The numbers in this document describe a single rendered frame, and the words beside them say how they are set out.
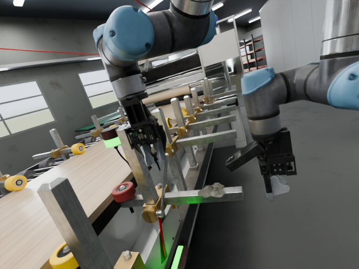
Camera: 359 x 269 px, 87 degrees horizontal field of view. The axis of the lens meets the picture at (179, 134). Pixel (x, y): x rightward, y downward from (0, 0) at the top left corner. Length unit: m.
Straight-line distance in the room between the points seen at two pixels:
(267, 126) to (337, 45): 0.20
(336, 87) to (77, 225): 0.49
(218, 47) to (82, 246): 2.58
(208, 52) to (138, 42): 2.43
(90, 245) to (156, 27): 0.41
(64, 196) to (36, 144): 5.11
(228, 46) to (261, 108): 2.29
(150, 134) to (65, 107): 5.30
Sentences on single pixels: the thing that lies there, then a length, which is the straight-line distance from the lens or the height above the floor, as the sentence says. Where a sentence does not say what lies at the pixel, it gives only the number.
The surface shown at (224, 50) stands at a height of 1.40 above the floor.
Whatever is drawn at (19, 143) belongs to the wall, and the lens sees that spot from 5.44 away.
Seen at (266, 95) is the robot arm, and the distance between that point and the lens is 0.47.
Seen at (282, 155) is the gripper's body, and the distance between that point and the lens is 0.54.
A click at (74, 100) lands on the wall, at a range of 5.80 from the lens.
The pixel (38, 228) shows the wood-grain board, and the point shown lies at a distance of 0.80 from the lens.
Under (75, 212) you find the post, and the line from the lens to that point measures 0.41.
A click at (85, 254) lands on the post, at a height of 0.96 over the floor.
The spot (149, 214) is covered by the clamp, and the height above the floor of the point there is 0.86.
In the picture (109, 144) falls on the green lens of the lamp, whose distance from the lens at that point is 0.58.
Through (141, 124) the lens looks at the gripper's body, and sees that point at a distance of 0.43.
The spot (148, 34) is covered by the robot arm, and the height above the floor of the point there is 1.29.
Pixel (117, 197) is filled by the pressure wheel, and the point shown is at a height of 0.89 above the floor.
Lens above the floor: 1.21
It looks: 16 degrees down
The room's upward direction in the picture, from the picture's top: 17 degrees counter-clockwise
